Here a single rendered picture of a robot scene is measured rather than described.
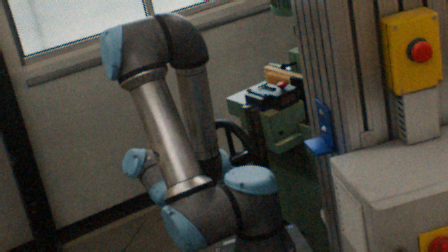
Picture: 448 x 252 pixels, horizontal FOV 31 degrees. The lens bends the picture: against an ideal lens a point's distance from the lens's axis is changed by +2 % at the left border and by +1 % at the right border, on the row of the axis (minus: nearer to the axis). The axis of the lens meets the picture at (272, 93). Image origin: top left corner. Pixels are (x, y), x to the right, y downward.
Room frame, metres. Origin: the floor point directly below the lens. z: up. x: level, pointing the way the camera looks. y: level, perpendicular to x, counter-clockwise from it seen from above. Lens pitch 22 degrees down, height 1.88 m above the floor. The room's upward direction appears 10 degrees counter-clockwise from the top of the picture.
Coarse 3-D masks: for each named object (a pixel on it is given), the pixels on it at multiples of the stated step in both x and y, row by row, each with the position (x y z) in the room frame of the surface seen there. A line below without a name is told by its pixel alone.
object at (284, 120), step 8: (296, 104) 2.19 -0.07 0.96; (264, 112) 2.17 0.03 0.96; (272, 112) 2.16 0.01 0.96; (280, 112) 2.16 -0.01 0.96; (288, 112) 2.17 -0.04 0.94; (296, 112) 2.19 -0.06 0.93; (304, 112) 2.21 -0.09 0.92; (264, 120) 2.15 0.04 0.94; (272, 120) 2.14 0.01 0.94; (280, 120) 2.15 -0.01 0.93; (288, 120) 2.17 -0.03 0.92; (296, 120) 2.19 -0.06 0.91; (264, 128) 2.16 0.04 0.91; (272, 128) 2.13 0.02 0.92; (280, 128) 2.15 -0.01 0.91; (288, 128) 2.17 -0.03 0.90; (296, 128) 2.18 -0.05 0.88; (264, 136) 2.17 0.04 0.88; (272, 136) 2.13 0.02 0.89; (280, 136) 2.15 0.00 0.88
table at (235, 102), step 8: (256, 88) 2.53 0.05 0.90; (232, 96) 2.49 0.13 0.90; (240, 96) 2.48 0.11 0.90; (232, 104) 2.46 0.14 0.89; (240, 104) 2.42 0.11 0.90; (232, 112) 2.47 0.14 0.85; (240, 112) 2.43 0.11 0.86; (304, 120) 2.19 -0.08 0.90; (304, 128) 2.16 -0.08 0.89; (288, 136) 2.17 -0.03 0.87; (296, 136) 2.16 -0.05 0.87; (304, 136) 2.16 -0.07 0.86; (272, 144) 2.14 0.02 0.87; (280, 144) 2.12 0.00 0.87; (288, 144) 2.14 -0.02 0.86; (296, 144) 2.15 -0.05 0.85; (280, 152) 2.12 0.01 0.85
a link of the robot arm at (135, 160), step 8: (128, 152) 1.88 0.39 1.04; (136, 152) 1.87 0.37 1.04; (144, 152) 1.88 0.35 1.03; (152, 152) 1.90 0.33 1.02; (128, 160) 1.87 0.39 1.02; (136, 160) 1.85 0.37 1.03; (144, 160) 1.86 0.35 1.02; (152, 160) 1.86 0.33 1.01; (128, 168) 1.86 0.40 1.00; (136, 168) 1.84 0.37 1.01; (144, 168) 1.84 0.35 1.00; (128, 176) 1.86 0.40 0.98; (136, 176) 1.85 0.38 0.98
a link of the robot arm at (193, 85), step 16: (176, 16) 1.79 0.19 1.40; (176, 32) 1.76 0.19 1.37; (192, 32) 1.79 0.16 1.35; (176, 48) 1.75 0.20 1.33; (192, 48) 1.77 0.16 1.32; (176, 64) 1.79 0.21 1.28; (192, 64) 1.78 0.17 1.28; (192, 80) 1.80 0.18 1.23; (208, 80) 1.83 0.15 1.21; (192, 96) 1.80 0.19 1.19; (208, 96) 1.82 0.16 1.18; (192, 112) 1.81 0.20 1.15; (208, 112) 1.82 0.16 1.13; (192, 128) 1.81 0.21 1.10; (208, 128) 1.82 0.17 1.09; (192, 144) 1.83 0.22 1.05; (208, 144) 1.82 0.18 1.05; (208, 160) 1.82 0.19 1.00; (224, 160) 1.85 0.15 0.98; (208, 176) 1.82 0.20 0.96; (224, 176) 1.85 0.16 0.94
